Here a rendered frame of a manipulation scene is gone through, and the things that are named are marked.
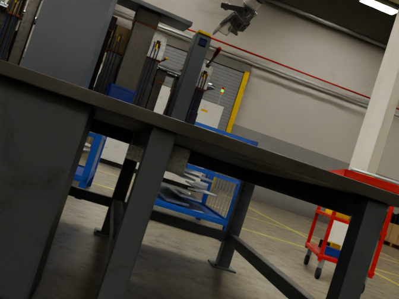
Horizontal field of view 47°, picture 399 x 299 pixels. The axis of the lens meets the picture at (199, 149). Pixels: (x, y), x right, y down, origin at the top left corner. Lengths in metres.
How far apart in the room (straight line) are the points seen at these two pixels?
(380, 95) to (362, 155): 0.76
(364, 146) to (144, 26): 4.31
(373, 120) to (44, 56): 4.91
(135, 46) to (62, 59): 0.53
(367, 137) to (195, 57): 4.14
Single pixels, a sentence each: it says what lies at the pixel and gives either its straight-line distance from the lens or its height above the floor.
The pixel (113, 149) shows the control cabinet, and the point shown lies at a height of 0.36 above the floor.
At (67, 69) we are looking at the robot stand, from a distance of 1.57.
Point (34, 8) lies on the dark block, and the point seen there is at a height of 1.00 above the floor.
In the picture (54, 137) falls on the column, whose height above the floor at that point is 0.53.
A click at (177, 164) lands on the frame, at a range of 2.64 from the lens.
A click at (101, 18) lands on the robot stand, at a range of 1.59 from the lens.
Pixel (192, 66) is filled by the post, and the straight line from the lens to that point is 2.08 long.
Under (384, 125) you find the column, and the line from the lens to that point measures 9.33.
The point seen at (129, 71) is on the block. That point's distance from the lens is 2.01.
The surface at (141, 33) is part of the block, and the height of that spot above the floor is 1.04.
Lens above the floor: 0.59
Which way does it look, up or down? 2 degrees up
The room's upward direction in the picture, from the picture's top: 18 degrees clockwise
